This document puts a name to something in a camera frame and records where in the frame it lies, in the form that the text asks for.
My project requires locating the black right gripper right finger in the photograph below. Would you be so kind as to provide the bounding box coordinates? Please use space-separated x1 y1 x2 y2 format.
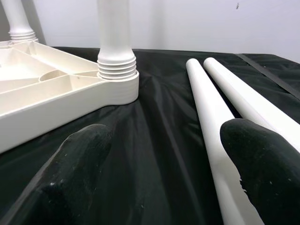
219 118 300 225

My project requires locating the white plastic children table top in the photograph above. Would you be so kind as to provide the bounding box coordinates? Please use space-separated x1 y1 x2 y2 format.
0 41 140 154

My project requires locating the black table cloth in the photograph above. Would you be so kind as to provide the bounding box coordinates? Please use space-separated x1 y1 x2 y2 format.
0 45 300 225

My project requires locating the white plastic table leg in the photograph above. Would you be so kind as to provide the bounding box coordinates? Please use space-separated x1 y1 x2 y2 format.
203 57 300 153
0 0 39 44
97 0 137 79
186 58 263 225

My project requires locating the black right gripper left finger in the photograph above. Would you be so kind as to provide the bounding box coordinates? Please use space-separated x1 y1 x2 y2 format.
0 123 113 225

